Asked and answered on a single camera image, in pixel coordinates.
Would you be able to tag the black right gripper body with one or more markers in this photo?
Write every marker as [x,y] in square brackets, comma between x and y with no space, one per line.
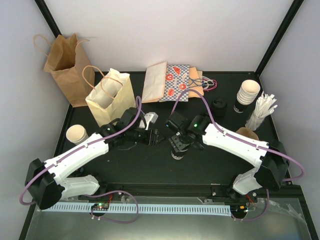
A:
[181,144]

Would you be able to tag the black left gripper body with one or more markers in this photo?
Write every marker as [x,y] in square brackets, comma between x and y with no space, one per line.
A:
[147,140]

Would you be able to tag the cream paper bag with handles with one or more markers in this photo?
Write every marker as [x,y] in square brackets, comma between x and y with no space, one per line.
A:
[110,98]

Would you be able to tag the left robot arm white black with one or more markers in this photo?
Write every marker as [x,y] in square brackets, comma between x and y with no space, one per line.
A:
[49,182]

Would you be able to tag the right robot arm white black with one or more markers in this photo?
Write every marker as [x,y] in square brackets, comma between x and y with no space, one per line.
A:
[269,166]

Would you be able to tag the white flat paper bag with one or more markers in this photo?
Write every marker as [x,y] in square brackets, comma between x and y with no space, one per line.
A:
[154,83]

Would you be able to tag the tall black lid stack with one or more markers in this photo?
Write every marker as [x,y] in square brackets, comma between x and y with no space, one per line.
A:
[219,107]

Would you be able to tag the brown flat paper bag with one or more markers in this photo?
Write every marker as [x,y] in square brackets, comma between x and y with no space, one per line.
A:
[194,82]

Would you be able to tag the blue checkered paper bag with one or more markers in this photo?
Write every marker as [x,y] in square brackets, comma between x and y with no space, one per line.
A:
[176,81]

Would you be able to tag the left stack of paper cups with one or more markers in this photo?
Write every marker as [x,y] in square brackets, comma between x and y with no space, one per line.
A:
[76,134]

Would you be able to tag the stack of white paper cups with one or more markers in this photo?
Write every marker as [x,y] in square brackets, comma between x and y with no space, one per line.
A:
[247,93]

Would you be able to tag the small circuit board with LEDs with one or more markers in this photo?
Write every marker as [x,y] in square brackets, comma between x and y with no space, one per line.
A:
[100,207]

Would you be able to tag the glass of wrapped stirrers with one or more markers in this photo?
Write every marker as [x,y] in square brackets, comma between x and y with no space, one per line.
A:
[264,106]

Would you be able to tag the standing brown paper bag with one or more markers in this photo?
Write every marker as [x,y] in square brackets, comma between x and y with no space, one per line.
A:
[69,65]

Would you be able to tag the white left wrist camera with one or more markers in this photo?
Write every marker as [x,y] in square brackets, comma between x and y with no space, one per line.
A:
[148,118]

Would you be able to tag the light blue slotted cable duct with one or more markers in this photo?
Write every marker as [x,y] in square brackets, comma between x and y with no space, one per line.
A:
[131,208]

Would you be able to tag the black left frame post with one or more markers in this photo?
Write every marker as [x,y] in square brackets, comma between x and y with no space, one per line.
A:
[47,15]

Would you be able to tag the black frame post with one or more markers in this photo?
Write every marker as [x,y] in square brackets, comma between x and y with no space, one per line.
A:
[283,27]
[47,15]

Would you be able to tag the black right frame post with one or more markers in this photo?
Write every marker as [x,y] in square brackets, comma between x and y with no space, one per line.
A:
[283,27]

